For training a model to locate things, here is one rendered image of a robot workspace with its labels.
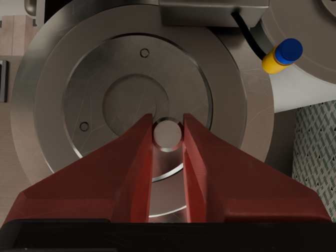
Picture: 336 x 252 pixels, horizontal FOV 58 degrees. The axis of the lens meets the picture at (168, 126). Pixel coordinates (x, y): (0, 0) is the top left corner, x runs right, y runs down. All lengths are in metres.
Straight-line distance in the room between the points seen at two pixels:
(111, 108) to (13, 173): 0.42
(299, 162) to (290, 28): 0.25
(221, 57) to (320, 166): 0.23
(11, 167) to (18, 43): 3.32
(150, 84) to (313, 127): 0.26
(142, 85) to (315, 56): 0.10
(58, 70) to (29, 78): 0.02
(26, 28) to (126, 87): 3.72
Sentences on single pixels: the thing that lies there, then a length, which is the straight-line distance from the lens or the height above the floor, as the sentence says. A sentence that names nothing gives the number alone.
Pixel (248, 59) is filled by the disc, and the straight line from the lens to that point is 0.18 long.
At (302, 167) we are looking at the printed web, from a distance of 0.41.
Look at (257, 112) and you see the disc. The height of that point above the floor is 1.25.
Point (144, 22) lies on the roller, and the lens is 0.17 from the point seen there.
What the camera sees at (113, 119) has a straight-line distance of 0.15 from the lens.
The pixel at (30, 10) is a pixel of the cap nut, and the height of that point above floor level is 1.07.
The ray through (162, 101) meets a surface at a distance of 0.15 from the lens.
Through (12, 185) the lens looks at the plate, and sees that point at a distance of 0.57.
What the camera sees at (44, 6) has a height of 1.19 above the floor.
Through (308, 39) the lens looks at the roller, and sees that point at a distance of 0.19.
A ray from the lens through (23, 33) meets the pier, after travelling 3.85.
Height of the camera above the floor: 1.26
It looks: 2 degrees down
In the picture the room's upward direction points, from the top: 178 degrees counter-clockwise
